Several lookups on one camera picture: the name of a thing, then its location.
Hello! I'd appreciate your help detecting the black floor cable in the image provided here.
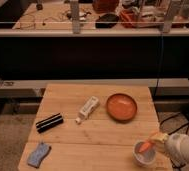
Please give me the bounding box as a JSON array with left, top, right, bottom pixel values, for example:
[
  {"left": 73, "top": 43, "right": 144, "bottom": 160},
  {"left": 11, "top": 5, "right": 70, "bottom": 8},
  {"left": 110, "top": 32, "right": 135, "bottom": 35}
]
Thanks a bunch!
[{"left": 158, "top": 112, "right": 189, "bottom": 171}]

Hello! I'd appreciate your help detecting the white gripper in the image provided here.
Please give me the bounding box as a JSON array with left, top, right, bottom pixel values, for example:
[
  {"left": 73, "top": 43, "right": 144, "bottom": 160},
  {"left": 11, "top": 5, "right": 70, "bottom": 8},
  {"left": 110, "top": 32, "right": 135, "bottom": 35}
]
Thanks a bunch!
[{"left": 149, "top": 132, "right": 168, "bottom": 154}]

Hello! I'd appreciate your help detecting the black rectangular box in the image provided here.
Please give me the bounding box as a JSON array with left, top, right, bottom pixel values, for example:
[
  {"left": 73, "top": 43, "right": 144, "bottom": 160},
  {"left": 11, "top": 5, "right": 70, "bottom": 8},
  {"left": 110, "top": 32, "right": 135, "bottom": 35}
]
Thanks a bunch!
[{"left": 36, "top": 113, "right": 64, "bottom": 133}]

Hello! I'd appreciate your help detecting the white tube bottle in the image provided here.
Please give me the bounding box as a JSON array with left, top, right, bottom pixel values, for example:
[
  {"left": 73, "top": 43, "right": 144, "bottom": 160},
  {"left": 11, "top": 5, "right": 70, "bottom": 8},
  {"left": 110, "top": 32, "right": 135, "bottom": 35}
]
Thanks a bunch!
[{"left": 75, "top": 96, "right": 99, "bottom": 124}]

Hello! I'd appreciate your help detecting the red container on shelf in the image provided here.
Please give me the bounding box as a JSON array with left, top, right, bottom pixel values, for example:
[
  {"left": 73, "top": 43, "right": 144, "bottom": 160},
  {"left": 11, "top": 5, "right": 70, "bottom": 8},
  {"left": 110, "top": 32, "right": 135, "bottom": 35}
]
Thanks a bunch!
[{"left": 119, "top": 9, "right": 145, "bottom": 28}]

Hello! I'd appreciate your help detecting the metal shelf post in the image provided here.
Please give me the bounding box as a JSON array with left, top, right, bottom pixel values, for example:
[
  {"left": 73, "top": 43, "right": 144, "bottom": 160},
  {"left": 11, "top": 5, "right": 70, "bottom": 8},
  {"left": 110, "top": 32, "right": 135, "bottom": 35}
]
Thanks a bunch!
[{"left": 70, "top": 0, "right": 80, "bottom": 34}]

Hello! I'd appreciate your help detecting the white ceramic cup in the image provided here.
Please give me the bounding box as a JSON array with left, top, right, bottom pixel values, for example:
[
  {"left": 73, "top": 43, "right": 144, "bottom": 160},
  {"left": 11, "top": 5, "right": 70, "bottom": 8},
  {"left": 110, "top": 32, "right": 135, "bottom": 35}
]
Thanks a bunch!
[{"left": 132, "top": 141, "right": 156, "bottom": 167}]

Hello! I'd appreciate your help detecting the black bowl on shelf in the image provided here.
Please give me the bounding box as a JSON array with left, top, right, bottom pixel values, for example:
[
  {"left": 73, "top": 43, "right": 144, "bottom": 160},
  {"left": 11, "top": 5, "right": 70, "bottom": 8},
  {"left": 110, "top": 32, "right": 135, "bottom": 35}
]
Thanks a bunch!
[{"left": 95, "top": 13, "right": 119, "bottom": 28}]

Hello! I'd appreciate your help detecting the blue sponge cloth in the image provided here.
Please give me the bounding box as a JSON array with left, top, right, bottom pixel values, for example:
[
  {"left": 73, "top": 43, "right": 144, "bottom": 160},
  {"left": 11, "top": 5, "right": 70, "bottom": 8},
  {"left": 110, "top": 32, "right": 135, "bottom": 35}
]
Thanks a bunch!
[{"left": 27, "top": 142, "right": 51, "bottom": 168}]

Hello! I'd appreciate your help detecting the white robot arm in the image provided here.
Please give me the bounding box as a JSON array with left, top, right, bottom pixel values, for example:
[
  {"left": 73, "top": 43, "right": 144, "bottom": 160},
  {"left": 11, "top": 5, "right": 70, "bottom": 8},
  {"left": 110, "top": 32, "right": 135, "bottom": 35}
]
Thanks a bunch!
[{"left": 149, "top": 132, "right": 189, "bottom": 164}]

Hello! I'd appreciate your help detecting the orange plate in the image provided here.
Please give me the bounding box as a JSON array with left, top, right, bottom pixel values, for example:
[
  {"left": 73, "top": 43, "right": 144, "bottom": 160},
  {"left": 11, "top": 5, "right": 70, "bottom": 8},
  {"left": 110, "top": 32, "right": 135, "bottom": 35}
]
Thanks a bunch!
[{"left": 106, "top": 93, "right": 137, "bottom": 122}]

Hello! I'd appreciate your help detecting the orange pepper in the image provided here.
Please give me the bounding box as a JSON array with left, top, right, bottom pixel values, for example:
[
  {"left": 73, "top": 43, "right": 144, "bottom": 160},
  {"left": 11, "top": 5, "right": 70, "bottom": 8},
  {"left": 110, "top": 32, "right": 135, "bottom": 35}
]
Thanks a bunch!
[{"left": 139, "top": 141, "right": 153, "bottom": 153}]

